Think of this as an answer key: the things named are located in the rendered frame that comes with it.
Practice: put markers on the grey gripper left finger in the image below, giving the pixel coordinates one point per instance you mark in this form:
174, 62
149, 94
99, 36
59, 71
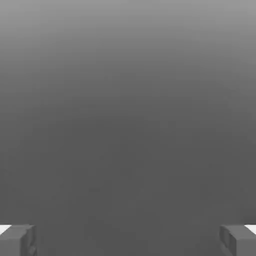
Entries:
14, 243

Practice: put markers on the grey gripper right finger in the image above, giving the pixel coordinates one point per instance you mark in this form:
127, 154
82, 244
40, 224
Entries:
242, 243

